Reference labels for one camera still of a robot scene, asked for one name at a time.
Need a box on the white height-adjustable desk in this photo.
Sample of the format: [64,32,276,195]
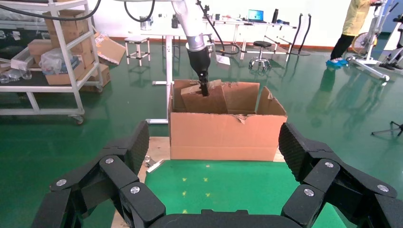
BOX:
[127,27,190,125]

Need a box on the black tripod stand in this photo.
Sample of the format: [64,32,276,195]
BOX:
[371,121,403,137]

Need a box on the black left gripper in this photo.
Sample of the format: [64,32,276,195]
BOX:
[187,47,211,97]

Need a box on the black stand with round base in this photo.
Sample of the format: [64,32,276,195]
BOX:
[289,13,312,57]

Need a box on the small white square stool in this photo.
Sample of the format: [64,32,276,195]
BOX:
[124,35,151,67]

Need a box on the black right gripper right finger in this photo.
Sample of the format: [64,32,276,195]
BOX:
[278,122,403,228]

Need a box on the white shelf cart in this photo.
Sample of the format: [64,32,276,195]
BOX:
[0,0,105,125]

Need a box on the cardboard box with black print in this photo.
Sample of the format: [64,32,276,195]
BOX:
[42,9,90,41]

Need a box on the small taped cardboard box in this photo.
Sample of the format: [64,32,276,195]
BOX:
[180,79,229,114]

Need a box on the large open cardboard carton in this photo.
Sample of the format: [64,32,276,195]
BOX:
[167,79,288,162]

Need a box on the black stool with chrome base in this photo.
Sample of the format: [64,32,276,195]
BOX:
[249,41,273,70]

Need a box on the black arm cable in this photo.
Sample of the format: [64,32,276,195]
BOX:
[195,0,241,57]

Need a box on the person with blue shoe covers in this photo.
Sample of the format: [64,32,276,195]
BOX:
[326,0,378,68]

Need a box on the black hanging cable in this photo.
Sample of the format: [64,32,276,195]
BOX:
[124,0,157,23]
[0,0,102,22]

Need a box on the green cloth mat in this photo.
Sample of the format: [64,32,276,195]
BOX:
[144,160,347,228]

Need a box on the silver metal can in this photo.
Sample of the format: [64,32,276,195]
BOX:
[140,16,154,31]

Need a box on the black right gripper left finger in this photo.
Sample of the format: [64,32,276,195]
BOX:
[29,120,166,228]

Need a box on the white frame table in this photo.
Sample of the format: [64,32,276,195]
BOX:
[203,17,298,62]

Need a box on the open laptop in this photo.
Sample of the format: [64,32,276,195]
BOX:
[247,9,267,23]

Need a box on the white exercise machine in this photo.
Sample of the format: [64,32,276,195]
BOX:
[377,14,403,70]

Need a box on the plain cardboard box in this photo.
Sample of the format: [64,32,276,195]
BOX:
[78,64,111,93]
[45,61,86,86]
[28,39,54,65]

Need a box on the flattened cardboard sheet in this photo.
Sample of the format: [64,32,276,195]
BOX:
[95,33,126,66]

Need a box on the white exercise bike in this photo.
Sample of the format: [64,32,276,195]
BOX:
[346,0,398,82]

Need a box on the clear plastic bag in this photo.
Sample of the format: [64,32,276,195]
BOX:
[39,48,80,76]

